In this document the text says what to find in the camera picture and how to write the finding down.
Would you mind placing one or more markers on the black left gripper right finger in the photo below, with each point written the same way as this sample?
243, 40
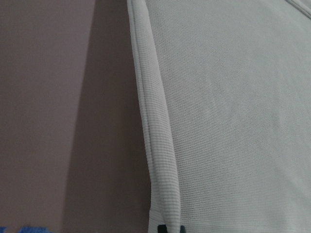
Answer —
182, 229

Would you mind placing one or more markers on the olive green long-sleeve shirt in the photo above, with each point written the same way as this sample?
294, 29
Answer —
224, 90

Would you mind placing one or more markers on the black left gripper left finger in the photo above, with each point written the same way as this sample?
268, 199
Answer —
162, 229

